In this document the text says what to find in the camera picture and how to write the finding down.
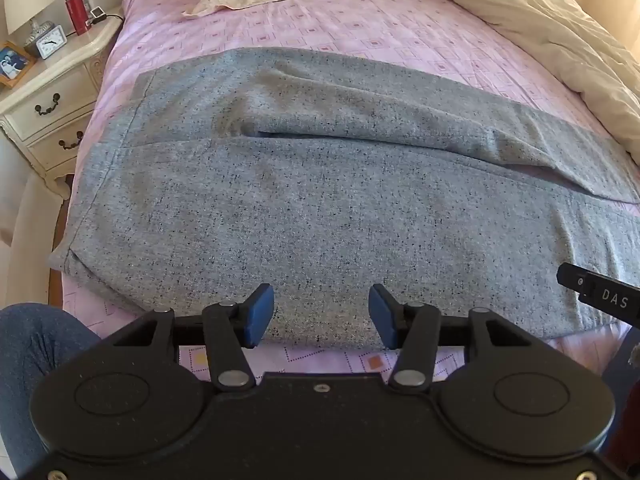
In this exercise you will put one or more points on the grey speckled pants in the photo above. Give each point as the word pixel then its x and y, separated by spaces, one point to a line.
pixel 320 185

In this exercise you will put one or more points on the white alarm clock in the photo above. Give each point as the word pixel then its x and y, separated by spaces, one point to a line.
pixel 50 42

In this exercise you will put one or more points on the cream wooden nightstand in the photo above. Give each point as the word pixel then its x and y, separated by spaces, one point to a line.
pixel 55 85

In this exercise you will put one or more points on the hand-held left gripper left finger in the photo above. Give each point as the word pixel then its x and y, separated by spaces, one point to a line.
pixel 260 312

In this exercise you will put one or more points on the red travel tumbler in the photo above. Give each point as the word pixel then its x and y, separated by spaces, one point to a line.
pixel 77 15

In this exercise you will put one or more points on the wooden photo frame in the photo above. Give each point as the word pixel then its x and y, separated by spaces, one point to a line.
pixel 12 65

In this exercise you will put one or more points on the pink patterned bedsheet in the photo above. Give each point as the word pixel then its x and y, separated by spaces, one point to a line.
pixel 350 25

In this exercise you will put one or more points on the cream duvet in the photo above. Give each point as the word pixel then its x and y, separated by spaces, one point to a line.
pixel 550 35

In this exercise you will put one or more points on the person's leg in blue jeans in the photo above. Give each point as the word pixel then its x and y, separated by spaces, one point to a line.
pixel 30 350

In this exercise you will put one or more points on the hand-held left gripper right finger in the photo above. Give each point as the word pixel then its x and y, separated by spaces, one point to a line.
pixel 382 312

